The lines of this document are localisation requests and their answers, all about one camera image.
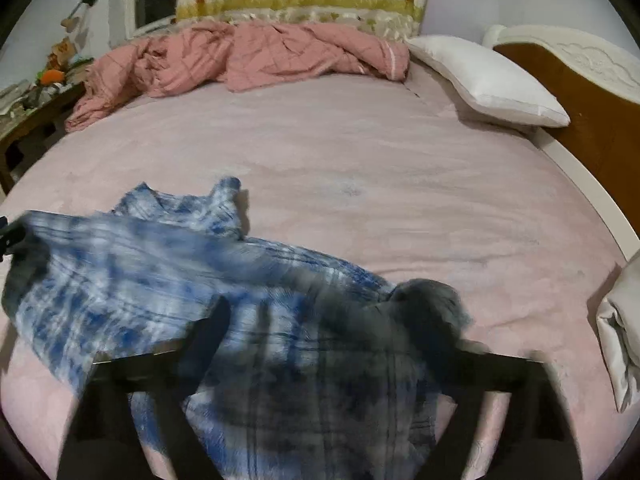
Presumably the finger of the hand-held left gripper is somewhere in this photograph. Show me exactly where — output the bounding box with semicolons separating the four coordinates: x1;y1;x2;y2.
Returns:
0;215;27;263

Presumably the white folded cloth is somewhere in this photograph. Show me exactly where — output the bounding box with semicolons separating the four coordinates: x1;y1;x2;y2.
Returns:
596;250;640;413

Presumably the white and brown headboard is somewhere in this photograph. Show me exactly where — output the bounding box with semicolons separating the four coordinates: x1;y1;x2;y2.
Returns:
482;24;640;252

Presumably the blue plaid shirt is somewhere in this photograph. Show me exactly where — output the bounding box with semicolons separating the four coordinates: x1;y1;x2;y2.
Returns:
0;176;476;480

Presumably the bed with pink sheet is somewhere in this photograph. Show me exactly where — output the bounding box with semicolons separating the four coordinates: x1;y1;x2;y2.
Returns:
0;60;640;480

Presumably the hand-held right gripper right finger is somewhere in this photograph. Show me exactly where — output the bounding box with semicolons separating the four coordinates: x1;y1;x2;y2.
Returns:
425;340;583;480

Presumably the wall mounted lamp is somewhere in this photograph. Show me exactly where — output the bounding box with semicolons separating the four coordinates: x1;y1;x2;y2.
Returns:
60;0;98;31

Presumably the wooden side table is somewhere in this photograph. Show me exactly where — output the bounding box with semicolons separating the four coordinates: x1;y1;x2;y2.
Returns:
0;80;88;196

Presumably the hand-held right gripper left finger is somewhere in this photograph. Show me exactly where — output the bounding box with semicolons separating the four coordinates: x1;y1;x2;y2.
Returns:
56;296;233;480

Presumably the pink checked quilt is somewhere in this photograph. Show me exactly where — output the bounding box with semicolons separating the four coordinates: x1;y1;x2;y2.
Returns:
65;22;411;133

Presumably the white pillow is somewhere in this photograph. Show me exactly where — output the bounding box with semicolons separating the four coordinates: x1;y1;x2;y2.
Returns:
405;35;571;128

